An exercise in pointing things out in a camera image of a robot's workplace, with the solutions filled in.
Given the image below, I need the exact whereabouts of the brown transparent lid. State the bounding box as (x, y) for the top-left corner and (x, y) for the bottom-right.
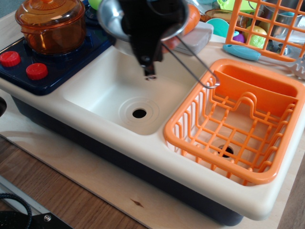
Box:
(200, 9), (232, 23)

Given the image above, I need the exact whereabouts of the teal handled slotted spatula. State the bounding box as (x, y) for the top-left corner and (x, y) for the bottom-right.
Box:
(223, 44), (305, 80)

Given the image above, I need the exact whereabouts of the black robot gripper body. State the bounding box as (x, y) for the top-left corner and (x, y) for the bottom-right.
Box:
(119, 0), (188, 67)

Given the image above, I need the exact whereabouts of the red stove knob left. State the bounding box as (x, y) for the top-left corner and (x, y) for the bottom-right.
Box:
(0, 51), (21, 67)

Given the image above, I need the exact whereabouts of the black cable bottom left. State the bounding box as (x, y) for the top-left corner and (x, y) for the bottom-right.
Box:
(0, 192), (33, 229)

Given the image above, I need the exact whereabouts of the red stove knob right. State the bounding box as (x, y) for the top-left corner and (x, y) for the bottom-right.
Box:
(26, 63), (48, 80)

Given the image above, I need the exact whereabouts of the stainless steel pan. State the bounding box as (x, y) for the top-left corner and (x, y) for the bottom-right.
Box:
(97, 0), (221, 90)

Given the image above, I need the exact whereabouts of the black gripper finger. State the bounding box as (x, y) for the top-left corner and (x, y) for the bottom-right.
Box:
(142, 63), (156, 81)

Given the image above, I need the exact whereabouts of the purple toy piece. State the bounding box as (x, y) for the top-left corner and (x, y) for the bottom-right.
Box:
(233, 31), (245, 43)

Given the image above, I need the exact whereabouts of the blue toy stove top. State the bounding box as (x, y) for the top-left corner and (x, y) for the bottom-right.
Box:
(0, 0), (111, 95)

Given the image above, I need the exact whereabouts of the green toy pear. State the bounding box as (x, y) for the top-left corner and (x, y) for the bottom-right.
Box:
(88, 0), (102, 10)

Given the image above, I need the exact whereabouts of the cream toy sink unit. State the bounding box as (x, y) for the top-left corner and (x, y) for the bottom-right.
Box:
(0, 47), (305, 229)

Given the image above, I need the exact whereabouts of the orange plastic grid basket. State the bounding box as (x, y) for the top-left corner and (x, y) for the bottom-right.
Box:
(225, 0), (305, 62)

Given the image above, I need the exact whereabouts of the teal plastic cup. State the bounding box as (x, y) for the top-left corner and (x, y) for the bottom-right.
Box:
(206, 18), (229, 38)

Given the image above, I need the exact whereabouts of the steel pot in basket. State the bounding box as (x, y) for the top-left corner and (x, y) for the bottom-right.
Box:
(249, 0), (305, 59)

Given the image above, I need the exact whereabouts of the orange transparent pot with lid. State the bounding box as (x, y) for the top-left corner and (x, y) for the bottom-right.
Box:
(15, 0), (86, 55)

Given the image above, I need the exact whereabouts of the red stove knob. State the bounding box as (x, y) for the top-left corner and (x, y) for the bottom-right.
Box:
(26, 63), (48, 80)
(0, 51), (21, 67)

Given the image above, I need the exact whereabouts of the yellow green toy vegetable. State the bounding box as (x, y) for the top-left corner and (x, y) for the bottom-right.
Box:
(249, 26), (267, 49)

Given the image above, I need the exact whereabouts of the orange toy carrot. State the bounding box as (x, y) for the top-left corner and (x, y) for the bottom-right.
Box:
(162, 3), (201, 53)

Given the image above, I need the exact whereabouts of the grey toy faucet base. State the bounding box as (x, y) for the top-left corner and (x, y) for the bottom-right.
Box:
(179, 21), (214, 54)

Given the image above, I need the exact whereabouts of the orange dish drying rack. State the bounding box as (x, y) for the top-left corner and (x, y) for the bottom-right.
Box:
(163, 59), (305, 186)

